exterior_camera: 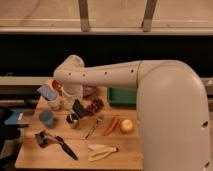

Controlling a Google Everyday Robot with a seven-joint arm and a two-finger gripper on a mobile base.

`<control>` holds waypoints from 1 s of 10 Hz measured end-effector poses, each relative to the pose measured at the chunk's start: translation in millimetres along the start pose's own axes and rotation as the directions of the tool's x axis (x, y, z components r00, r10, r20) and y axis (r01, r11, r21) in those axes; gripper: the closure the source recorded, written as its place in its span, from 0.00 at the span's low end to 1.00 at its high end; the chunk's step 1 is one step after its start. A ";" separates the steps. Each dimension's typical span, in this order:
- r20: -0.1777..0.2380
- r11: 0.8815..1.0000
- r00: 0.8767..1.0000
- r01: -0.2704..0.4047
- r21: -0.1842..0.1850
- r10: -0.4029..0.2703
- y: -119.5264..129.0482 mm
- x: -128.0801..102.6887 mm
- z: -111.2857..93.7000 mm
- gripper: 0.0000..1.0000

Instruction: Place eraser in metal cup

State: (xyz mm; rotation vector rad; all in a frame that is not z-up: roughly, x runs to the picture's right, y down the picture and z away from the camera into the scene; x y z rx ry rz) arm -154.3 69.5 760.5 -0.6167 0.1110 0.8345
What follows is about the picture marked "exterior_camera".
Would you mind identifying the dark grape bunch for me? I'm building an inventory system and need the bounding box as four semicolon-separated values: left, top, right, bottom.
86;98;104;115

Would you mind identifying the black handled knife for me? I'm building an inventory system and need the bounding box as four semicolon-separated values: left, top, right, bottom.
55;136;78;160

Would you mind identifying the green tray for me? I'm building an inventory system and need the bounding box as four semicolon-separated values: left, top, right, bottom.
107;88;136;107

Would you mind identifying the purple bowl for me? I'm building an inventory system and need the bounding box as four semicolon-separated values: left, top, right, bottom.
83;85;97;97

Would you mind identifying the orange carrot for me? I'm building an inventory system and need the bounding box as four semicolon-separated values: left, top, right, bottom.
103;116;120;136

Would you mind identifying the blue sponge on jar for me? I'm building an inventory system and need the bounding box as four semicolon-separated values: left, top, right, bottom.
37;84;60;110

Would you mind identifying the metal spoon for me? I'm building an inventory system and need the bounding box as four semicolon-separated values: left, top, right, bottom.
85;118;102;139

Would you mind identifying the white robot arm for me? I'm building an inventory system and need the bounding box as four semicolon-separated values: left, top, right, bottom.
54;57;213;171

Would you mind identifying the yellow apple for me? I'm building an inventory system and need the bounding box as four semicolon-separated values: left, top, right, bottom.
120;119;133;133

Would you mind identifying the metal cup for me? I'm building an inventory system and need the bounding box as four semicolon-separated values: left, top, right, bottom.
66;114;79;129

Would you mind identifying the blue book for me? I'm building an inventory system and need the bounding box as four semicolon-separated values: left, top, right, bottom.
5;109;31;125

